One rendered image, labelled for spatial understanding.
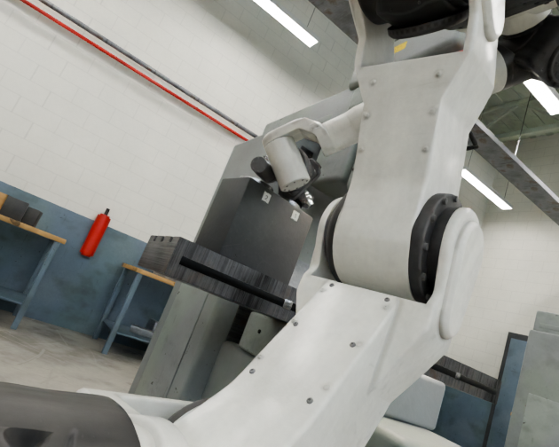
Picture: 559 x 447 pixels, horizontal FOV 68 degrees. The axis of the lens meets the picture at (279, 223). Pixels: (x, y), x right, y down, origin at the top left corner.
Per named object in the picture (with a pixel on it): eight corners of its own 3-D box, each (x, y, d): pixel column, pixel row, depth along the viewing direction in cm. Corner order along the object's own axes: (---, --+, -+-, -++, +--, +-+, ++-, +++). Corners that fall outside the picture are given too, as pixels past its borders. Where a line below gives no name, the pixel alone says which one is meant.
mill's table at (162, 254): (497, 404, 140) (502, 381, 142) (164, 273, 81) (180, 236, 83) (438, 383, 160) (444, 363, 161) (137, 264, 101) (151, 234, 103)
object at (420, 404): (436, 433, 103) (449, 385, 106) (338, 403, 87) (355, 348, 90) (317, 372, 146) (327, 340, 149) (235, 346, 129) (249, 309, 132)
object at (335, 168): (389, 211, 144) (409, 146, 150) (339, 178, 133) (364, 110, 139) (352, 213, 161) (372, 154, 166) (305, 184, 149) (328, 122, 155)
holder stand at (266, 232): (288, 286, 101) (315, 213, 106) (218, 254, 88) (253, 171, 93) (259, 278, 110) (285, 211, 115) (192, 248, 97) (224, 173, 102)
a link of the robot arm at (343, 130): (336, 152, 80) (433, 107, 76) (317, 107, 82) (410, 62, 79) (342, 167, 90) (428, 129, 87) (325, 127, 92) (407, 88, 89)
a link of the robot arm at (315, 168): (294, 210, 105) (285, 201, 93) (269, 184, 107) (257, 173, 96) (330, 176, 104) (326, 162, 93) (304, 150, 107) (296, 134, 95)
